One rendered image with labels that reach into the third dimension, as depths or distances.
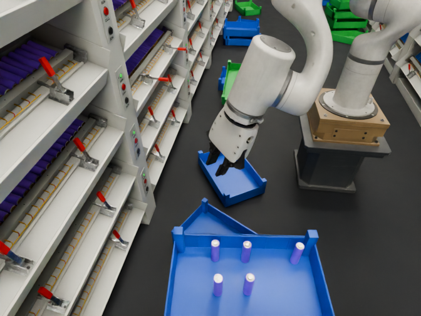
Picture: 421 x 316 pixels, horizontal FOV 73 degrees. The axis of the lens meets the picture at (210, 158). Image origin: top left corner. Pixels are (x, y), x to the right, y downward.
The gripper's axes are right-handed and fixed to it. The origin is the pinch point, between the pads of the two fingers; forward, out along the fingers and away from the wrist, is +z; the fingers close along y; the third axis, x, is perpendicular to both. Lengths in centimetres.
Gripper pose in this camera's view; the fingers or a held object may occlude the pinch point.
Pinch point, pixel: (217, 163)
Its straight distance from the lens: 71.6
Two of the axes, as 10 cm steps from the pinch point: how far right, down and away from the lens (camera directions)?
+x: -7.4, 2.6, -6.2
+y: -5.9, -6.8, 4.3
